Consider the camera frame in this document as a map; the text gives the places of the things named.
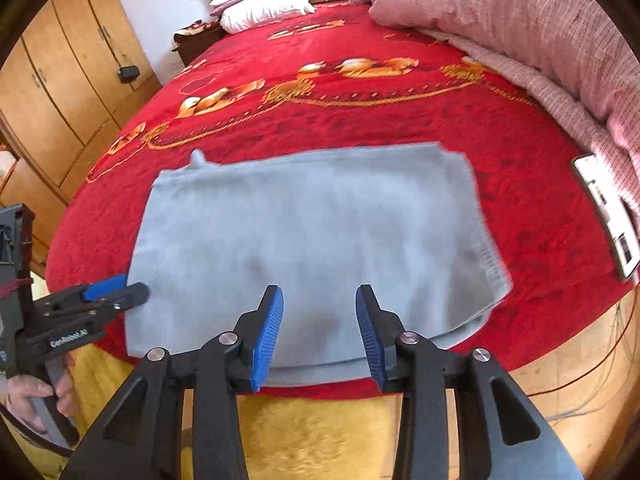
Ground grey pants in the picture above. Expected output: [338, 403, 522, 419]
[125, 143, 512, 387]

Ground person's left hand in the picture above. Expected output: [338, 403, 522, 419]
[4, 351, 79, 436]

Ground yellow fluffy garment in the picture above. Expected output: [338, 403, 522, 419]
[8, 343, 452, 480]

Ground small black hanging device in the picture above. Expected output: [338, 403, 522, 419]
[117, 65, 140, 84]

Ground wooden wardrobe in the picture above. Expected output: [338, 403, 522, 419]
[1, 0, 160, 275]

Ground smartphone on bed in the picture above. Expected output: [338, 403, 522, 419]
[572, 154, 639, 282]

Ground dark wooden nightstand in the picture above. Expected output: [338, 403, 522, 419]
[172, 25, 227, 66]

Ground cloth on nightstand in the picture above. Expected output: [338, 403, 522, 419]
[174, 18, 219, 42]

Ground red floral bed blanket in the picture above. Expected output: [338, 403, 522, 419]
[46, 3, 629, 370]

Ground white pillow stack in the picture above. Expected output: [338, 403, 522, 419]
[209, 0, 314, 34]

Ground pink checked quilt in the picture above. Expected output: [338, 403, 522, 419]
[349, 0, 639, 212]

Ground black cable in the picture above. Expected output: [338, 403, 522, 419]
[524, 284, 640, 424]

